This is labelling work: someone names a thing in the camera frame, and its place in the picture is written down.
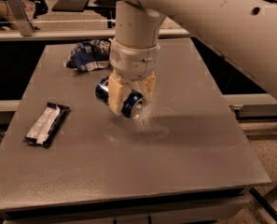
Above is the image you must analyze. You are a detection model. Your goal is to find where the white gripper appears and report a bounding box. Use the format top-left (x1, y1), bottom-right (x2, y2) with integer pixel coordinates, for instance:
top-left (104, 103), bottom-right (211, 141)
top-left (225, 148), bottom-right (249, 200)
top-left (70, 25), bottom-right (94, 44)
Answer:
top-left (108, 39), bottom-right (160, 116)

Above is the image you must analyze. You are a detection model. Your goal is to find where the blue pepsi can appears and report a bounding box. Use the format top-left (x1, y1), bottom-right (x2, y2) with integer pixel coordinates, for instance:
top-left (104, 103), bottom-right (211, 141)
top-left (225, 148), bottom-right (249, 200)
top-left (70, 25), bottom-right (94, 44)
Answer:
top-left (95, 77), bottom-right (145, 119)

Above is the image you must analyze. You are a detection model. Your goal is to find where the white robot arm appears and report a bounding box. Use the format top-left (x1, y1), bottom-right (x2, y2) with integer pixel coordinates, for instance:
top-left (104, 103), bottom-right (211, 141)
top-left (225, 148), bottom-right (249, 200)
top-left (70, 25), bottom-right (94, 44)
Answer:
top-left (108, 0), bottom-right (277, 115)

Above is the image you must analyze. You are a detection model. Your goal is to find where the crumpled blue chip bag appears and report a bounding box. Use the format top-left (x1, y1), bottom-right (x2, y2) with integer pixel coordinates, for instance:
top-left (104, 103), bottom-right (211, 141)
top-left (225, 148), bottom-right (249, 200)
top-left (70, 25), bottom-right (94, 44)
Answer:
top-left (65, 39), bottom-right (111, 72)

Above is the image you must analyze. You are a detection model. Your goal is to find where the black desk in background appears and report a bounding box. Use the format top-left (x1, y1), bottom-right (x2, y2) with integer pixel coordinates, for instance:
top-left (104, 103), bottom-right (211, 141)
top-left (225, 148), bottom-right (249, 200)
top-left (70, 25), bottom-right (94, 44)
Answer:
top-left (51, 0), bottom-right (120, 28)

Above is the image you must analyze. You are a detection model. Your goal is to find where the grey table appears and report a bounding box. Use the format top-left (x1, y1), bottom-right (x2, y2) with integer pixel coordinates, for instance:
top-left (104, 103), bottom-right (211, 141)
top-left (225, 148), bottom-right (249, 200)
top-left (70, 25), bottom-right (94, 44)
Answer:
top-left (0, 38), bottom-right (269, 224)

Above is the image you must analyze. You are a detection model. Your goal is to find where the blue white snack bar wrapper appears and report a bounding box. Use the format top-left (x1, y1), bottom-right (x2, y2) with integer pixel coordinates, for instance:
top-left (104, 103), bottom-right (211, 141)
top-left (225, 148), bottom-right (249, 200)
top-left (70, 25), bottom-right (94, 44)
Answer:
top-left (24, 103), bottom-right (71, 148)

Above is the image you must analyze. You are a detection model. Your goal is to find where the metal barrier rail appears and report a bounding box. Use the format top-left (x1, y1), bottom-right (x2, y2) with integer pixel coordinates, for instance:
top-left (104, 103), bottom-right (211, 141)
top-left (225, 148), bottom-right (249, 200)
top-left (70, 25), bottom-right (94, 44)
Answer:
top-left (0, 27), bottom-right (192, 43)

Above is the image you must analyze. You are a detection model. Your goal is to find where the left metal barrier bracket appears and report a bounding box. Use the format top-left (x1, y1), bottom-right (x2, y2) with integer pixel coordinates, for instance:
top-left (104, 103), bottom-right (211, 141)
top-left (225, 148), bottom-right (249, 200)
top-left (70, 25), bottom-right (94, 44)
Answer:
top-left (7, 0), bottom-right (34, 36)

